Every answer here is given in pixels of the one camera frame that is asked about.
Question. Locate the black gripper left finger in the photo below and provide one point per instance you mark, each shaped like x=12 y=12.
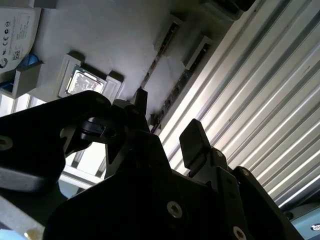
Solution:
x=37 y=140

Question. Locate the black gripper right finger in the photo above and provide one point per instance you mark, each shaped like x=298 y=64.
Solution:
x=195 y=145

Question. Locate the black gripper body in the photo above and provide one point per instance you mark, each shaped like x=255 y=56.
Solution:
x=112 y=215

